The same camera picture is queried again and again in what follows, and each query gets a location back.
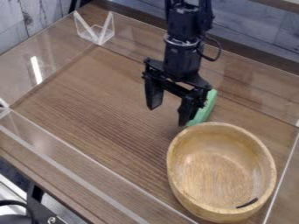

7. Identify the wooden bowl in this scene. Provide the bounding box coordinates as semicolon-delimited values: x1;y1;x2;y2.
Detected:
166;122;277;223

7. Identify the black table leg frame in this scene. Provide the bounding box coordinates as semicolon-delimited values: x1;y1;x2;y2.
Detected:
0;182;70;224

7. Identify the clear acrylic enclosure wall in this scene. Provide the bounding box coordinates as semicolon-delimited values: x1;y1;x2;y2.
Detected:
0;3;299;224

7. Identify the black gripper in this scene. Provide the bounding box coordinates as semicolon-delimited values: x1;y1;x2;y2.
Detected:
143;38;211;126

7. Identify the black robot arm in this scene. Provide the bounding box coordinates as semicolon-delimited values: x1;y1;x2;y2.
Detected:
143;0;213;126

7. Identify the green stick block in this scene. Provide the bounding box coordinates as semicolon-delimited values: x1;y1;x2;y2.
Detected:
187;89;218;126

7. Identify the clear acrylic corner bracket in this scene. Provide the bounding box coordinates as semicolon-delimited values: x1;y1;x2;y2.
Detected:
74;10;115;46

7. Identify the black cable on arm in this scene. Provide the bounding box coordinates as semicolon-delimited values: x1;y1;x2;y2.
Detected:
197;34;223;63

